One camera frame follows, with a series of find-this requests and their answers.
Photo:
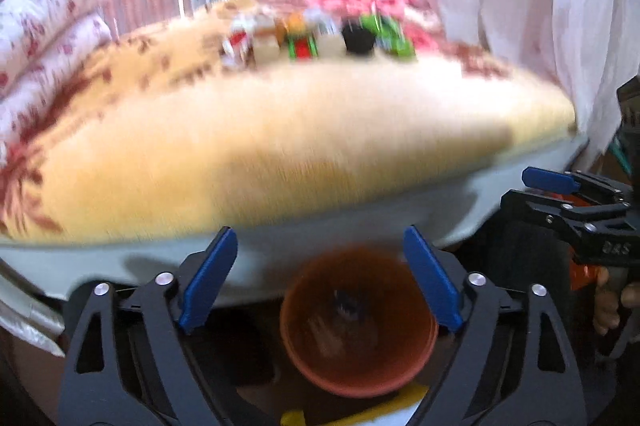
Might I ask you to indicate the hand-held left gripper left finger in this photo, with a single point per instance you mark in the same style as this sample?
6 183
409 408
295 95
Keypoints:
210 282

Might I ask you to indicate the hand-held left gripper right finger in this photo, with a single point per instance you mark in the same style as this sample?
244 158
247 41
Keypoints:
431 282

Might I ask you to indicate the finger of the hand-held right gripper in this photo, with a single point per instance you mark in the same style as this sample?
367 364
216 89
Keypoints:
537 206
547 178

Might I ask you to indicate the orange plastic bucket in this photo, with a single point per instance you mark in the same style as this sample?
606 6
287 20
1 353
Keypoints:
357 331

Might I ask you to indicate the person's right hand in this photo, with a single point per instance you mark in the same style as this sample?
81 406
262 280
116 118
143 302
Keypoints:
607 306

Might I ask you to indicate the pale bed mattress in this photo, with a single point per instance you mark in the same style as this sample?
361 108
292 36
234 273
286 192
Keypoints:
150 261

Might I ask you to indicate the floral plush blanket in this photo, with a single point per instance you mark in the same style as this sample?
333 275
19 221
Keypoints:
280 126

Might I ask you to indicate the black cup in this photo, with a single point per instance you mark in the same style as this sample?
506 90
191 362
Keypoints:
358 39

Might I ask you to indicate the beige cup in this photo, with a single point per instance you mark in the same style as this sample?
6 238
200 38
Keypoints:
266 49

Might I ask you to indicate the red and white packet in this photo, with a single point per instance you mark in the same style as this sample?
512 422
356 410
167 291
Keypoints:
237 42

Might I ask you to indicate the green and red packet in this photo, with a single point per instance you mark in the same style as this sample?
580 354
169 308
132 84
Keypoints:
302 46

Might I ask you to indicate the folded white floral quilt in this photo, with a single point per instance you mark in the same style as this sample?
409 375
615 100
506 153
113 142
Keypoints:
45 36

